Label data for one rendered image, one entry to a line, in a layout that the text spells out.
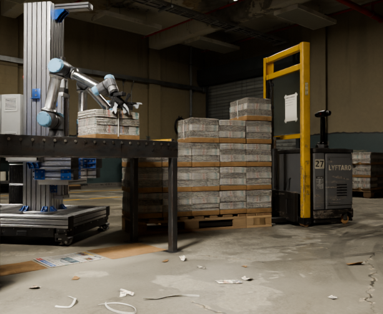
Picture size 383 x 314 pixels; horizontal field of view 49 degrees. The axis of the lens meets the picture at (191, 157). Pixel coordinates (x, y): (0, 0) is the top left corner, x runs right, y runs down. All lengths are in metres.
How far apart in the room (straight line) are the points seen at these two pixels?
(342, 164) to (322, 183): 0.32
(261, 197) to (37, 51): 2.48
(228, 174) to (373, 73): 6.67
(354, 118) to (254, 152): 6.29
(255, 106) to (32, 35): 2.17
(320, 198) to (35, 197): 2.74
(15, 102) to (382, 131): 7.90
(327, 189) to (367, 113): 5.80
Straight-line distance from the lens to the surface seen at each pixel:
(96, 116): 3.13
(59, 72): 3.49
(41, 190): 3.85
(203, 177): 4.01
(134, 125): 3.28
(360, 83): 10.41
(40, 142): 2.56
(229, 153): 4.14
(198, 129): 4.01
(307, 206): 4.40
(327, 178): 4.58
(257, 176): 4.28
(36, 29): 4.04
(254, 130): 4.27
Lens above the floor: 0.65
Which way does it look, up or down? 1 degrees up
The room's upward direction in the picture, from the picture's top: straight up
